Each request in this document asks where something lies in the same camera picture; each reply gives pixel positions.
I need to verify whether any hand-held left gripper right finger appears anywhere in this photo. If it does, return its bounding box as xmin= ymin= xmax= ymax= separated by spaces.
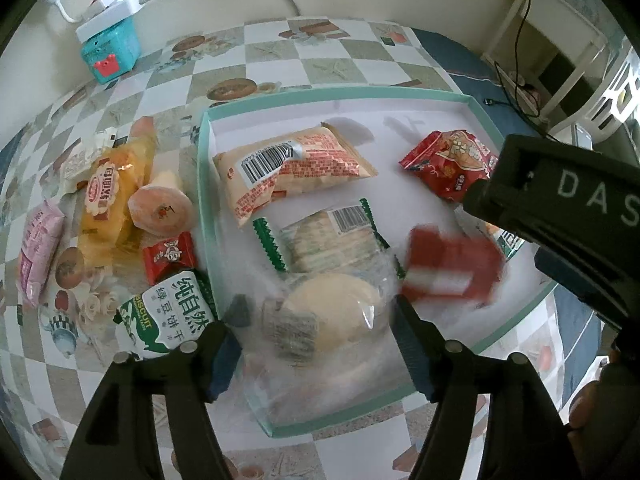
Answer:
xmin=394 ymin=295 xmax=568 ymax=480

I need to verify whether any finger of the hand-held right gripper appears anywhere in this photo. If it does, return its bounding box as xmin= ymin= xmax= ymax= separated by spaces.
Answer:
xmin=461 ymin=180 xmax=640 ymax=332
xmin=534 ymin=251 xmax=603 ymax=308

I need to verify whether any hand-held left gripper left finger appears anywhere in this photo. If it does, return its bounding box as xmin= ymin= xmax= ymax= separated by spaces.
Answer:
xmin=59 ymin=317 xmax=243 ymax=480

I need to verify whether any white green orange snack packet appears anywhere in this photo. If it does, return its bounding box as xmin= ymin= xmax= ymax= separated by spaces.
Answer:
xmin=455 ymin=207 xmax=526 ymax=261

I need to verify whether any round bun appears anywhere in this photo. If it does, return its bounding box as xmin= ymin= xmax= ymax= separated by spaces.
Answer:
xmin=225 ymin=260 xmax=401 ymax=411

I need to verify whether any red white-striped snack packet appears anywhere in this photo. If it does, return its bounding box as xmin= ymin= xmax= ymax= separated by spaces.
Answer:
xmin=400 ymin=225 xmax=506 ymax=306

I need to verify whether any red crinkly snack packet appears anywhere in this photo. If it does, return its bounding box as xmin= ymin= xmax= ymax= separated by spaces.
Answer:
xmin=398 ymin=129 xmax=501 ymax=203

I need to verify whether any green-edged wafer packet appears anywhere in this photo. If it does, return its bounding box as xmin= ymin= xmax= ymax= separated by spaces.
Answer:
xmin=252 ymin=199 xmax=406 ymax=278

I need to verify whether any yellow cake packet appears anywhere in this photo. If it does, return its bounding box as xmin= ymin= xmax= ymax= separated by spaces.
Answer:
xmin=77 ymin=116 xmax=160 ymax=267

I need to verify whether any pink and white snack packet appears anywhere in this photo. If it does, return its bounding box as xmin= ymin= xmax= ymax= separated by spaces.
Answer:
xmin=17 ymin=199 xmax=66 ymax=308

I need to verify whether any beige brick-print snack packet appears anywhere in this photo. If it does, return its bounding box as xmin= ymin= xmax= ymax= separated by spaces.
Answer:
xmin=212 ymin=122 xmax=379 ymax=228

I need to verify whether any shallow teal cardboard tray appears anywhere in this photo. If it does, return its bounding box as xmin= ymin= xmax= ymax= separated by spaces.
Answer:
xmin=195 ymin=87 xmax=558 ymax=438

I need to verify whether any person's right hand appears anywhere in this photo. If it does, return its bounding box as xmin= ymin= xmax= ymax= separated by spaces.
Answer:
xmin=569 ymin=350 xmax=621 ymax=433

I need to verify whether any black smartphone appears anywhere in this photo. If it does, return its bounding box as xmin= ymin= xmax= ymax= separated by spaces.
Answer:
xmin=572 ymin=124 xmax=596 ymax=150

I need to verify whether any green white biscuit packet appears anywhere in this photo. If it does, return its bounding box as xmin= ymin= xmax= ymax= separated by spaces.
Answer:
xmin=115 ymin=270 xmax=218 ymax=361

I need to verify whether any white lattice panel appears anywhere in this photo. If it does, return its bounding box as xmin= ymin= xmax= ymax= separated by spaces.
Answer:
xmin=587 ymin=42 xmax=640 ymax=128

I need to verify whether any small red candy packet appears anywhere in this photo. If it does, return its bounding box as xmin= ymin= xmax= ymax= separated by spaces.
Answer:
xmin=142 ymin=232 xmax=197 ymax=286

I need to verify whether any white shelf rack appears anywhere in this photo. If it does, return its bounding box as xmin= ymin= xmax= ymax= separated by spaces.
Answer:
xmin=482 ymin=0 xmax=618 ymax=126

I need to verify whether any round peach pastry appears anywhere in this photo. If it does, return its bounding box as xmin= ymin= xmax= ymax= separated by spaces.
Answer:
xmin=127 ymin=170 xmax=195 ymax=236

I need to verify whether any checkered tablecloth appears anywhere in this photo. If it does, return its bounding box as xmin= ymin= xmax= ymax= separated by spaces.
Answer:
xmin=0 ymin=17 xmax=608 ymax=480

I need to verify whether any teal toy box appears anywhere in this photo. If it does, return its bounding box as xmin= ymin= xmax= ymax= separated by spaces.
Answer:
xmin=80 ymin=15 xmax=141 ymax=85

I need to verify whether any white power strip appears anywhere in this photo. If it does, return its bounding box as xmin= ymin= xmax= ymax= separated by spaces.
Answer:
xmin=75 ymin=0 xmax=148 ymax=43

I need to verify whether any black cable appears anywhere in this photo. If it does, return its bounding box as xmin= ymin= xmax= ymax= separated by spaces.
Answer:
xmin=492 ymin=0 xmax=551 ymax=136

